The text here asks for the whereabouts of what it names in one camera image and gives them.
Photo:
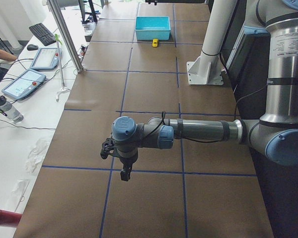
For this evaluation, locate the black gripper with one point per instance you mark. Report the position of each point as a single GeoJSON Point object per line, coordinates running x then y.
{"type": "Point", "coordinates": [126, 161]}

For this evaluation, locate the yellow beetle toy car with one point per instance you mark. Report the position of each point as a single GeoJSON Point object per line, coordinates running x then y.
{"type": "Point", "coordinates": [155, 43]}

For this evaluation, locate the person forearm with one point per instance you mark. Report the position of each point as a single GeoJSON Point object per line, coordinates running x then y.
{"type": "Point", "coordinates": [7, 56]}

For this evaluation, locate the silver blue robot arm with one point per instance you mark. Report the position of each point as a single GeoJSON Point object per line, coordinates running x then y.
{"type": "Point", "coordinates": [274, 134]}

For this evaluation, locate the crumpled white plastic bag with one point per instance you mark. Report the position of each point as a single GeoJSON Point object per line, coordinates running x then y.
{"type": "Point", "coordinates": [37, 154]}

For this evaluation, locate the silver reacher grabber stick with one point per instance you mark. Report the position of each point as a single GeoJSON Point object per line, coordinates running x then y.
{"type": "Point", "coordinates": [63, 88]}

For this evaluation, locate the white paper packet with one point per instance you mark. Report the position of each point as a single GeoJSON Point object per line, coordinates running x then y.
{"type": "Point", "coordinates": [17, 194]}

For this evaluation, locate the near teach pendant tablet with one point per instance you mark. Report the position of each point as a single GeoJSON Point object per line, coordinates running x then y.
{"type": "Point", "coordinates": [24, 85]}

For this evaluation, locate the teach pendant tablet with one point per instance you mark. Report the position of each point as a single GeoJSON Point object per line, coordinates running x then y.
{"type": "Point", "coordinates": [46, 59]}
{"type": "Point", "coordinates": [24, 85]}

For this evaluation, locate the far teach pendant tablet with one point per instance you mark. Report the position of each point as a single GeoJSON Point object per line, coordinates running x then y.
{"type": "Point", "coordinates": [46, 59]}

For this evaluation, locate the clear water bottle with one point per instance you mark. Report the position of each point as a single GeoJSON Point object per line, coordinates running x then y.
{"type": "Point", "coordinates": [8, 110]}

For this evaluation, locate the red cylinder tube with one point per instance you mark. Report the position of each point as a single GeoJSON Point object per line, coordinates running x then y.
{"type": "Point", "coordinates": [9, 219]}

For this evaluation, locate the turquoise plastic bin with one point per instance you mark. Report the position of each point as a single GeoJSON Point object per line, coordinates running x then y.
{"type": "Point", "coordinates": [152, 27]}

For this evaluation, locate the black computer mouse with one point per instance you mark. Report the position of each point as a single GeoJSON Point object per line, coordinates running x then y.
{"type": "Point", "coordinates": [32, 47]}

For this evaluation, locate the black keyboard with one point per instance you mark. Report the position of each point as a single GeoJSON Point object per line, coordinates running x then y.
{"type": "Point", "coordinates": [44, 35]}

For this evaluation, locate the aluminium frame post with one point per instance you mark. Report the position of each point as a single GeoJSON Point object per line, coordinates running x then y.
{"type": "Point", "coordinates": [57, 14]}

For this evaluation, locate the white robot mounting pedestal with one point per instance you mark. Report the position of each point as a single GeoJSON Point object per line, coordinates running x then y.
{"type": "Point", "coordinates": [207, 68]}

